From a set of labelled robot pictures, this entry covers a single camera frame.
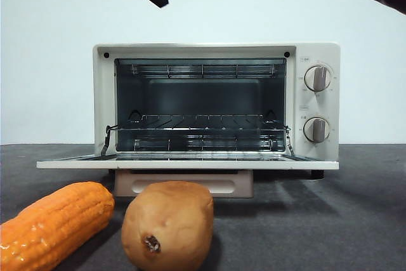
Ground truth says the cream timer knob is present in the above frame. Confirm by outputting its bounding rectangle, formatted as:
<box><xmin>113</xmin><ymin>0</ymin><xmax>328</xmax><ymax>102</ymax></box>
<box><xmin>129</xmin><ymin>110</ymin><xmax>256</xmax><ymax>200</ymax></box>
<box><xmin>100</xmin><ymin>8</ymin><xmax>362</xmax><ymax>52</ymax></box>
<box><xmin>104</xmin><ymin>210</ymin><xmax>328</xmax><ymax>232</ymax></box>
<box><xmin>303</xmin><ymin>117</ymin><xmax>331</xmax><ymax>143</ymax></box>

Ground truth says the metal wire oven rack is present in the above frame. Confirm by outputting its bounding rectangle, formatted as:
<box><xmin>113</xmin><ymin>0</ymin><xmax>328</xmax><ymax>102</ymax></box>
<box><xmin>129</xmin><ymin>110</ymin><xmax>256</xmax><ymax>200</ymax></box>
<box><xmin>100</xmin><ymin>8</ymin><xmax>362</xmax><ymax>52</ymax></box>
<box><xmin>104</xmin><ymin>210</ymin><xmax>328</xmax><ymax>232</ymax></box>
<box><xmin>105</xmin><ymin>113</ymin><xmax>292</xmax><ymax>152</ymax></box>

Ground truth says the glass oven door with handle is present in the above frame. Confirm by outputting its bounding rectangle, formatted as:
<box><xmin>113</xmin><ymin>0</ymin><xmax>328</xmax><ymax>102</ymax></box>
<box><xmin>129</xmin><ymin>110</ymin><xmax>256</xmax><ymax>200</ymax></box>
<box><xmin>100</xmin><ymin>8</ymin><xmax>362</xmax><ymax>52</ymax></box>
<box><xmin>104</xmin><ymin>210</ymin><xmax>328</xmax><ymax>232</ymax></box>
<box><xmin>36</xmin><ymin>152</ymin><xmax>340</xmax><ymax>198</ymax></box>

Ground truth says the orange corn cob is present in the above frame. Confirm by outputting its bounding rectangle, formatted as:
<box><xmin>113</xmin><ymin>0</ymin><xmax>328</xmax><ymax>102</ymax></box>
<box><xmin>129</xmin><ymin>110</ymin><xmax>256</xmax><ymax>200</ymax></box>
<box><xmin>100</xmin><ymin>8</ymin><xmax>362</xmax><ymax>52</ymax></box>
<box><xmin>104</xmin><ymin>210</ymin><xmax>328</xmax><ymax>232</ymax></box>
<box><xmin>0</xmin><ymin>181</ymin><xmax>115</xmax><ymax>271</ymax></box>

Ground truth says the brown potato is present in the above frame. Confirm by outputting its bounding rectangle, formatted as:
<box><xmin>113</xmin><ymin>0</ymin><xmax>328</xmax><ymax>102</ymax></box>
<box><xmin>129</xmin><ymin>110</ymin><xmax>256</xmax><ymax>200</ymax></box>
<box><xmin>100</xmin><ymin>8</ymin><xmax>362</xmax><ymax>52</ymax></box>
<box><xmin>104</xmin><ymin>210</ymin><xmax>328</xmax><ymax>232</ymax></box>
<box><xmin>121</xmin><ymin>180</ymin><xmax>214</xmax><ymax>271</ymax></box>

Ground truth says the cream temperature knob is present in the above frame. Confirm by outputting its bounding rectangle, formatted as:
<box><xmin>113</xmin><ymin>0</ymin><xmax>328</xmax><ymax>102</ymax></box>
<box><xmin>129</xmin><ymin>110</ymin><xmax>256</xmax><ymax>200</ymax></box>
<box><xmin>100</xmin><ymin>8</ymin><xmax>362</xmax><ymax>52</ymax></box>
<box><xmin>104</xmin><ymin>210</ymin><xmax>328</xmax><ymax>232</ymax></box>
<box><xmin>304</xmin><ymin>65</ymin><xmax>333</xmax><ymax>91</ymax></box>

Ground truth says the metal heater guard grille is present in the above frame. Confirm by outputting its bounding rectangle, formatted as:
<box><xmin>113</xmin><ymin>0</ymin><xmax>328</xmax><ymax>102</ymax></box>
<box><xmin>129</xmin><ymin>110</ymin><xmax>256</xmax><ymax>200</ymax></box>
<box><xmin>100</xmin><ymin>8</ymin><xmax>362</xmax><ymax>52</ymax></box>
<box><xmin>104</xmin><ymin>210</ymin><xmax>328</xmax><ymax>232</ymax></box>
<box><xmin>131</xmin><ymin>63</ymin><xmax>275</xmax><ymax>79</ymax></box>
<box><xmin>134</xmin><ymin>137</ymin><xmax>275</xmax><ymax>152</ymax></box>

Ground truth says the cream Toshiba toaster oven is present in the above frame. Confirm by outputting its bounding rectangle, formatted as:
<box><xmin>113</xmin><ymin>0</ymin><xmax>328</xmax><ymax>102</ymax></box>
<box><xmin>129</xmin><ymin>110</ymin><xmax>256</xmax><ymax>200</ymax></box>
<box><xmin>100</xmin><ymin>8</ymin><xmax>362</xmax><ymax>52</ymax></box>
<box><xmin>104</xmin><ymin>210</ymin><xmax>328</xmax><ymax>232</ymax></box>
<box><xmin>93</xmin><ymin>41</ymin><xmax>341</xmax><ymax>180</ymax></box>

